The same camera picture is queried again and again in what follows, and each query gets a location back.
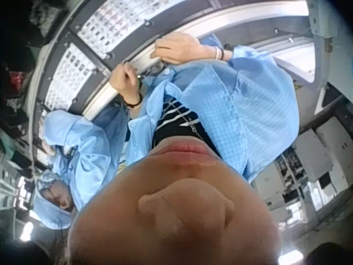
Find dark grey tray carrier frame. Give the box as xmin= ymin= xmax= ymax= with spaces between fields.
xmin=35 ymin=0 xmax=221 ymax=118

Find grey metal machine frame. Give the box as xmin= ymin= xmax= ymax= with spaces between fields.
xmin=275 ymin=0 xmax=353 ymax=93

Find black bracelet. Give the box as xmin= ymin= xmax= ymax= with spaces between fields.
xmin=123 ymin=93 xmax=143 ymax=109

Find white curved conveyor rail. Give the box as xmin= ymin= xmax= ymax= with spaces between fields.
xmin=82 ymin=4 xmax=309 ymax=122

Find person's left hand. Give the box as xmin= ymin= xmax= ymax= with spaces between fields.
xmin=109 ymin=62 xmax=142 ymax=100

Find white bracelet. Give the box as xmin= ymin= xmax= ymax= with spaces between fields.
xmin=213 ymin=46 xmax=226 ymax=61

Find white tray of small components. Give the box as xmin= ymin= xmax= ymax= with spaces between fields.
xmin=44 ymin=43 xmax=98 ymax=111
xmin=77 ymin=0 xmax=166 ymax=60

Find white machine cabinets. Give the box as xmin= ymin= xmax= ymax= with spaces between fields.
xmin=253 ymin=121 xmax=353 ymax=230

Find cluttered dark shelf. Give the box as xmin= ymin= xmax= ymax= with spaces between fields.
xmin=0 ymin=0 xmax=69 ymax=177

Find person's right hand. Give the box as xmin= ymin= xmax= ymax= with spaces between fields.
xmin=150 ymin=31 xmax=218 ymax=66

